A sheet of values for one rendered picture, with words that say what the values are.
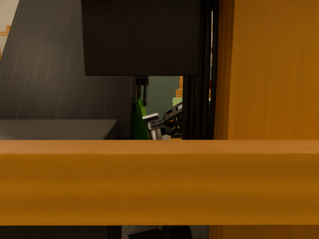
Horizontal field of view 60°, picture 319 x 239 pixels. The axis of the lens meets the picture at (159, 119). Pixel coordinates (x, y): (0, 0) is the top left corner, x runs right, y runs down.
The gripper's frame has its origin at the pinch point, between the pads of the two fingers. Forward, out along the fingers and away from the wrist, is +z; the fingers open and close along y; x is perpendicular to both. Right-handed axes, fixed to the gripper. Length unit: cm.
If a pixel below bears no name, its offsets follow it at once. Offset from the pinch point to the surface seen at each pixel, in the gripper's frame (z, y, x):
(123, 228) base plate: 17.5, -22.7, 15.4
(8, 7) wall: 303, -266, -614
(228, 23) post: -14.1, 34.4, 10.5
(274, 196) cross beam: -13.3, 24.8, 29.2
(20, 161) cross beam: 12.7, 33.1, 21.3
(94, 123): 12.2, 10.5, 1.3
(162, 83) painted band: 0, -414, -389
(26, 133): 22.4, 18.7, 5.8
